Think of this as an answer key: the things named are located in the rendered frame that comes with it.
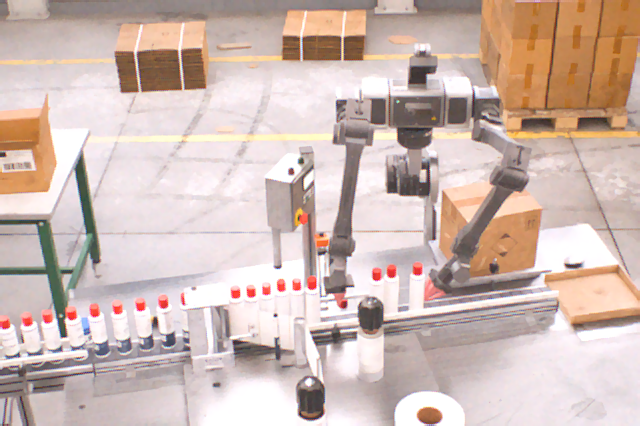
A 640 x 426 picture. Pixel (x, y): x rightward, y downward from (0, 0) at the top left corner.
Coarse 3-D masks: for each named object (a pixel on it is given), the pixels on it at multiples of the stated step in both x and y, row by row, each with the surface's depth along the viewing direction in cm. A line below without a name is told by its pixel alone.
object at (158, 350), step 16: (528, 288) 351; (544, 288) 351; (432, 304) 345; (448, 304) 345; (512, 304) 344; (528, 304) 344; (336, 320) 338; (400, 320) 338; (176, 336) 332; (112, 352) 326; (144, 352) 326; (160, 352) 326; (176, 352) 326
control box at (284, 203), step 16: (288, 160) 314; (304, 160) 313; (272, 176) 305; (288, 176) 305; (272, 192) 307; (288, 192) 305; (304, 192) 313; (272, 208) 311; (288, 208) 308; (304, 208) 316; (272, 224) 314; (288, 224) 311
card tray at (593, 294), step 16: (560, 272) 362; (576, 272) 363; (592, 272) 365; (608, 272) 366; (624, 272) 361; (560, 288) 359; (576, 288) 359; (592, 288) 358; (608, 288) 358; (624, 288) 358; (560, 304) 351; (576, 304) 351; (592, 304) 350; (608, 304) 350; (624, 304) 350; (576, 320) 341; (592, 320) 342
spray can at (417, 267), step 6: (414, 264) 331; (420, 264) 331; (414, 270) 330; (420, 270) 330; (414, 276) 331; (420, 276) 331; (414, 282) 332; (420, 282) 332; (414, 288) 333; (420, 288) 333; (414, 294) 334; (420, 294) 334; (414, 300) 336; (420, 300) 336; (408, 306) 340; (414, 306) 337; (420, 306) 337
